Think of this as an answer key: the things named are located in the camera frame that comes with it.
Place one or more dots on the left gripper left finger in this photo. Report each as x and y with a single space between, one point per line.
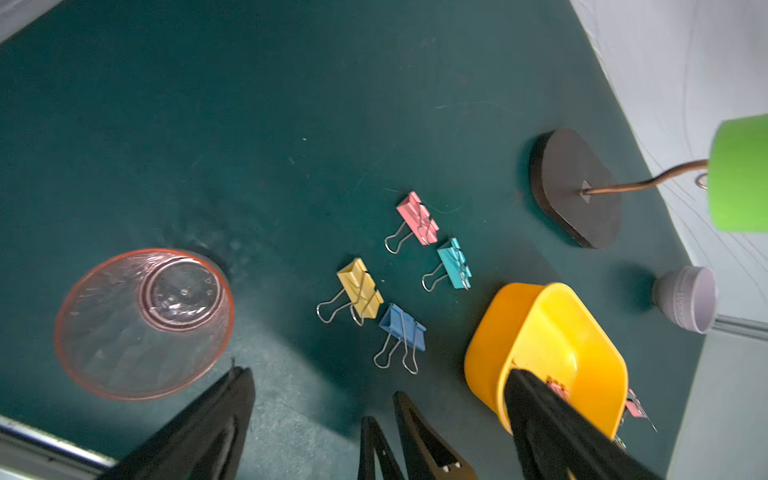
204 441

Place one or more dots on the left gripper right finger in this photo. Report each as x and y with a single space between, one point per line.
554 441

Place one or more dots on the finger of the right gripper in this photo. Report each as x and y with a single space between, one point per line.
376 455
427 455

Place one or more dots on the pink binder clip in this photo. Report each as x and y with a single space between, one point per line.
634 408
558 388

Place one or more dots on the yellow plastic storage box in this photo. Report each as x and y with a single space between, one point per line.
548 331

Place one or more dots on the blue binder clip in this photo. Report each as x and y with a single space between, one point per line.
403 331

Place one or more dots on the yellow clip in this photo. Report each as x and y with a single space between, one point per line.
362 297

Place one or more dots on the teal clip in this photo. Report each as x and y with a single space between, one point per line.
453 266

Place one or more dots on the bronze wire cup stand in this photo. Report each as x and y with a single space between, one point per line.
576 190

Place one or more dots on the green plastic goblet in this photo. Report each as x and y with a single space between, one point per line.
737 175

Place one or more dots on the clear red-rimmed plastic cup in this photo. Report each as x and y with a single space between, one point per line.
145 324

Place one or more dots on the lilac small bowl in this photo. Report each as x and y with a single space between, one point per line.
688 298

